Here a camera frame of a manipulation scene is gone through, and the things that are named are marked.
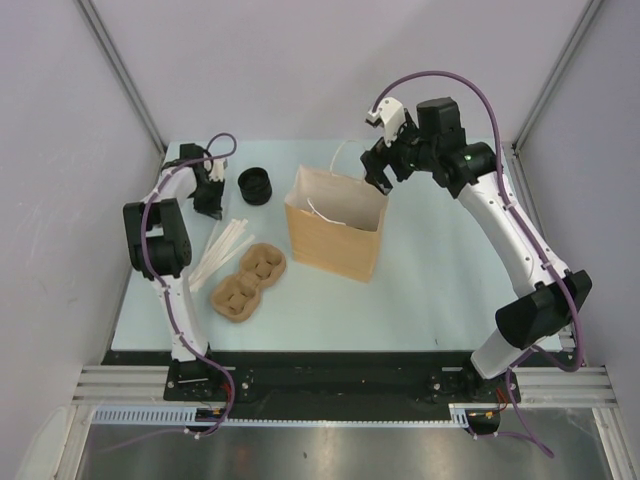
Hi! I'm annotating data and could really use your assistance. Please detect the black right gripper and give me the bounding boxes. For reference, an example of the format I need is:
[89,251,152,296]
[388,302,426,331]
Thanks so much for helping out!
[362,111,438,195]

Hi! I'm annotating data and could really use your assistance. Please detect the brown paper bag white handles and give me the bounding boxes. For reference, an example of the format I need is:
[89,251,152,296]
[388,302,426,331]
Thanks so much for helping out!
[284,140,388,283]

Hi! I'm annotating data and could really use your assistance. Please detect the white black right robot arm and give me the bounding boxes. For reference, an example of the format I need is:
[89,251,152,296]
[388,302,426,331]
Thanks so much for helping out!
[361,97,592,401]

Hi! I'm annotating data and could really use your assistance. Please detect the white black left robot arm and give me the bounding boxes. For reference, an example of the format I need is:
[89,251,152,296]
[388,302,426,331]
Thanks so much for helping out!
[123,143,226,362]

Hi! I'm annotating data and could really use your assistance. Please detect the stack of black cup lids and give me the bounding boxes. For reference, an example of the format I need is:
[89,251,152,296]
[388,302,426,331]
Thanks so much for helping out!
[238,167,272,206]

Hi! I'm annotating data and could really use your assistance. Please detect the brown pulp cup carrier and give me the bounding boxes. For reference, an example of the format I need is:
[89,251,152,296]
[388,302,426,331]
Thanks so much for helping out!
[209,243,287,323]

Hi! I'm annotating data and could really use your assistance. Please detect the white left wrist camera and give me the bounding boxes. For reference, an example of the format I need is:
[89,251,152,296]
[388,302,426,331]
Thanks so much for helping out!
[203,157,228,182]

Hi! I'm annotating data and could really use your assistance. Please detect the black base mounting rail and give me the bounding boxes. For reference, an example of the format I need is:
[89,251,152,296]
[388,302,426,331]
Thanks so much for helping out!
[103,351,521,422]

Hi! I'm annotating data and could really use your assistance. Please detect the left aluminium frame post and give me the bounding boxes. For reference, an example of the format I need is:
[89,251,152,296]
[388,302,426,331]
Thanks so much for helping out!
[73,0,167,155]

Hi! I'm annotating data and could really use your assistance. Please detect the aluminium frame post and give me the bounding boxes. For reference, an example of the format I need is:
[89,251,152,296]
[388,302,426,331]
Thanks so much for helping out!
[511,0,605,154]
[73,0,167,155]

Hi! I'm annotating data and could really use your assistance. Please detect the white slotted cable duct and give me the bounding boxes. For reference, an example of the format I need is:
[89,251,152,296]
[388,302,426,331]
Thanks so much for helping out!
[92,403,501,435]

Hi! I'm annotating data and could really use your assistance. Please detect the right aluminium frame post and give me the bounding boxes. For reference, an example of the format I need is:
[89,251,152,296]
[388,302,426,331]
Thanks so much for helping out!
[511,0,605,154]

